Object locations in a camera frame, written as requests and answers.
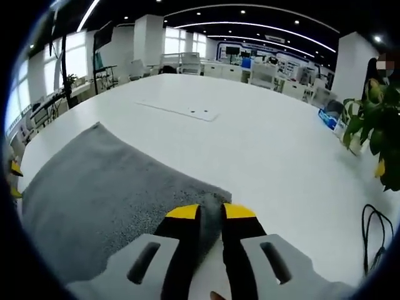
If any table cable hatch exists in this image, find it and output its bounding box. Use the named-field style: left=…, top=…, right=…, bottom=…
left=135, top=100, right=220, bottom=123

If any black coiled cable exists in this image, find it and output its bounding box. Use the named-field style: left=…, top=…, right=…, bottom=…
left=361, top=204, right=395, bottom=276

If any small potted plant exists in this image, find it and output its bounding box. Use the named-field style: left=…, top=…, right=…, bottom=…
left=64, top=73, right=78, bottom=92

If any blue tissue pack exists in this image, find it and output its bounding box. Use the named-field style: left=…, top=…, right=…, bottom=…
left=317, top=108, right=345, bottom=133

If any small black monitor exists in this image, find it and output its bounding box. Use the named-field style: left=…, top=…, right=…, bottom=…
left=92, top=21, right=114, bottom=51

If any white office chair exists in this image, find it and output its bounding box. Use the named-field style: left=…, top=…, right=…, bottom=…
left=179, top=51, right=201, bottom=76

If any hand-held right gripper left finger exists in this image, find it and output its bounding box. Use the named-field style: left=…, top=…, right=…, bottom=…
left=65, top=203, right=201, bottom=300

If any grey towel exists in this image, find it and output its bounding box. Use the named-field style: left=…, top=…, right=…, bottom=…
left=20, top=121, right=233, bottom=282

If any green potted plant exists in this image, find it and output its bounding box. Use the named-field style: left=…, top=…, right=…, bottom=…
left=342, top=79, right=400, bottom=192

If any white pillar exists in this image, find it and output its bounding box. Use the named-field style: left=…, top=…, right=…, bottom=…
left=331, top=32, right=381, bottom=103

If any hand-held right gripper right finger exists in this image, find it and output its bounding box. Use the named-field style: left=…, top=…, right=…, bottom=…
left=220, top=202, right=348, bottom=300

